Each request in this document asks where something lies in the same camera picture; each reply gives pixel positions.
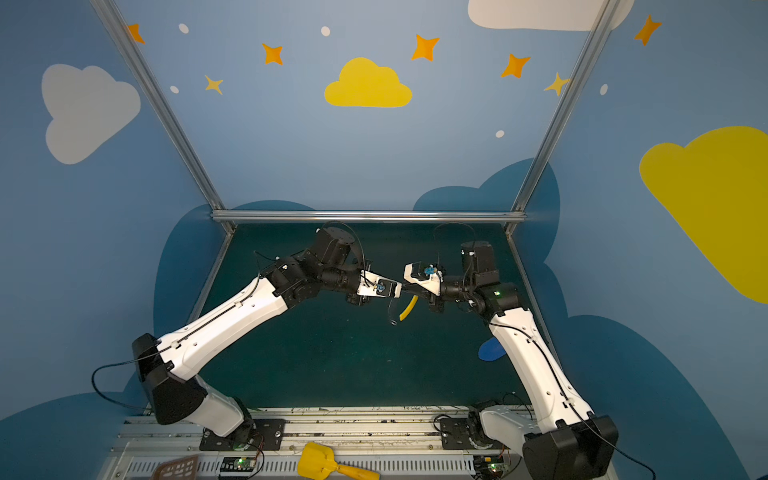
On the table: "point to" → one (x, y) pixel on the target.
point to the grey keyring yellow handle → (405, 313)
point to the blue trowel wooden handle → (491, 350)
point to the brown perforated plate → (184, 468)
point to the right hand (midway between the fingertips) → (409, 279)
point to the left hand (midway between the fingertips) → (392, 276)
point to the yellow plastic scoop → (316, 462)
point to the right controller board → (488, 467)
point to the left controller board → (238, 464)
